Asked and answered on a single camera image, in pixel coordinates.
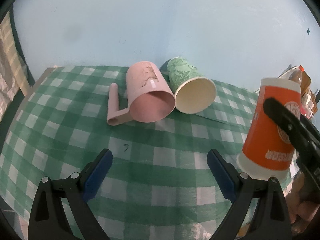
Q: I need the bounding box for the orange paper cup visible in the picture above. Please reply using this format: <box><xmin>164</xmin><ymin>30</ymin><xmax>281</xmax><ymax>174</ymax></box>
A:
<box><xmin>237</xmin><ymin>78</ymin><xmax>301</xmax><ymax>181</ymax></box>

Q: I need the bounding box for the green patterned paper cup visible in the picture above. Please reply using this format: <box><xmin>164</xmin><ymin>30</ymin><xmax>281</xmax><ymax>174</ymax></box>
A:
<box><xmin>167</xmin><ymin>57</ymin><xmax>217</xmax><ymax>114</ymax></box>

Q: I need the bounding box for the right hand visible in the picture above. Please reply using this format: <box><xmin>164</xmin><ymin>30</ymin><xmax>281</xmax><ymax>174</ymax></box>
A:
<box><xmin>285</xmin><ymin>171</ymin><xmax>319</xmax><ymax>235</ymax></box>

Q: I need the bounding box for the wooden organizer box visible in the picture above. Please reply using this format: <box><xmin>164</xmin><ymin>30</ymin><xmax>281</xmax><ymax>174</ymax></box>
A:
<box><xmin>300</xmin><ymin>72</ymin><xmax>318</xmax><ymax>118</ymax></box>

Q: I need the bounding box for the orange juice bottle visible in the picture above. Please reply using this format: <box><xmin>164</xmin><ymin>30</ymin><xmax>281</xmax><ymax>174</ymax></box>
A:
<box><xmin>288</xmin><ymin>66</ymin><xmax>304</xmax><ymax>85</ymax></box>

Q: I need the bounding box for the green checkered tablecloth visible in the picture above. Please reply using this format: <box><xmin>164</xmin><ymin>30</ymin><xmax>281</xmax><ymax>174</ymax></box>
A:
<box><xmin>1</xmin><ymin>66</ymin><xmax>258</xmax><ymax>239</ymax></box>

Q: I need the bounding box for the grey striped curtain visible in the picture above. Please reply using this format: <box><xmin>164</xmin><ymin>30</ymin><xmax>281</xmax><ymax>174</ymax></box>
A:
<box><xmin>0</xmin><ymin>13</ymin><xmax>30</xmax><ymax>116</ymax></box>

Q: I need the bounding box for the pink plastic mug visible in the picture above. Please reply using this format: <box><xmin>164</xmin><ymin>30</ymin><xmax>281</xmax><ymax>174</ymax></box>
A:
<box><xmin>107</xmin><ymin>61</ymin><xmax>176</xmax><ymax>126</ymax></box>

